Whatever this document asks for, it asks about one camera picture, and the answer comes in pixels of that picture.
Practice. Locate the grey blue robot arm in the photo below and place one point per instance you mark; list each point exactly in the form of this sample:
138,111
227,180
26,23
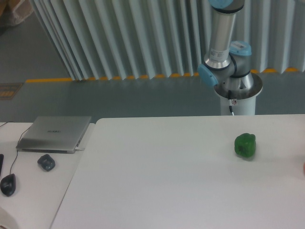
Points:
222,61

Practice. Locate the white folding partition screen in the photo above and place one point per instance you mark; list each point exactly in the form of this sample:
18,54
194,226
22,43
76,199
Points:
113,39

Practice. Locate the green bell pepper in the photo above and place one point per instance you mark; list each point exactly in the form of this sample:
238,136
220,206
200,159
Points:
245,145

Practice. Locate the silver closed laptop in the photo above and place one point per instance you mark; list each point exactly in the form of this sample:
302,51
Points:
54,134

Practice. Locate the dark earbuds case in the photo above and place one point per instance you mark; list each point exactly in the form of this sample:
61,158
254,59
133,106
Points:
46,162

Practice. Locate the black keyboard edge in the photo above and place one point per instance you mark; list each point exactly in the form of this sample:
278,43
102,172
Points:
1,162

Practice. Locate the black computer mouse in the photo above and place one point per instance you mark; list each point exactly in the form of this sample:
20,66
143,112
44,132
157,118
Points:
8,185

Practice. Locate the white round object corner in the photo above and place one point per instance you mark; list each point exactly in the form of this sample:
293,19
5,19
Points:
7,221

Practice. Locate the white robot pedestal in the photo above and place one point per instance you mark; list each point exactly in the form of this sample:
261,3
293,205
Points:
238,95

